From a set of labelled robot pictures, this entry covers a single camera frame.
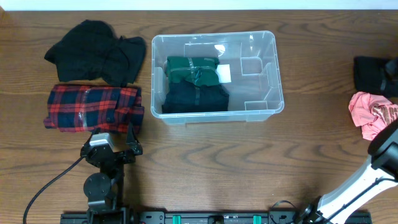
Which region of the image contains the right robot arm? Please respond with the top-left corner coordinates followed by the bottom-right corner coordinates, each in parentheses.
top-left (293, 56), bottom-right (397, 224)

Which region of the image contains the black crumpled garment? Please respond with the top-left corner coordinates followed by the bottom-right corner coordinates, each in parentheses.
top-left (44, 20), bottom-right (146, 87)

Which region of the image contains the dark navy garment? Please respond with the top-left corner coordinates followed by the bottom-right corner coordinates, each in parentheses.
top-left (162, 80), bottom-right (229, 114)

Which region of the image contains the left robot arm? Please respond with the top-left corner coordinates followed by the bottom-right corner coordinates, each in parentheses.
top-left (80, 123), bottom-right (143, 224)

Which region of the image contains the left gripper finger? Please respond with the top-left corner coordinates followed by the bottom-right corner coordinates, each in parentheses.
top-left (89, 128), bottom-right (100, 140)
top-left (126, 123), bottom-right (141, 149)

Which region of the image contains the white label in bin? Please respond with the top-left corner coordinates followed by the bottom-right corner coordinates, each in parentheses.
top-left (216, 64), bottom-right (231, 83)

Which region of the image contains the clear plastic storage bin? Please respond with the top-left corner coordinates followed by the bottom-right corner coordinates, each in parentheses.
top-left (150, 30), bottom-right (284, 125)

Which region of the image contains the red navy plaid shirt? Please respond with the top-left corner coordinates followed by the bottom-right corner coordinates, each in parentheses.
top-left (44, 84), bottom-right (144, 133)

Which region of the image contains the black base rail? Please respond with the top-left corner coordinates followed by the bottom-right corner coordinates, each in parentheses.
top-left (60, 208), bottom-right (373, 224)

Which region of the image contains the black taped garment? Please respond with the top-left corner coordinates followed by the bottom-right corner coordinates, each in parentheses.
top-left (353, 56), bottom-right (397, 98)

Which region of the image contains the pink shirt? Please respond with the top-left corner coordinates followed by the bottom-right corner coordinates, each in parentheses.
top-left (348, 91), bottom-right (397, 141)

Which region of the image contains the dark green garment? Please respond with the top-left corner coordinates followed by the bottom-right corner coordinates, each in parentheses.
top-left (165, 56), bottom-right (220, 86)

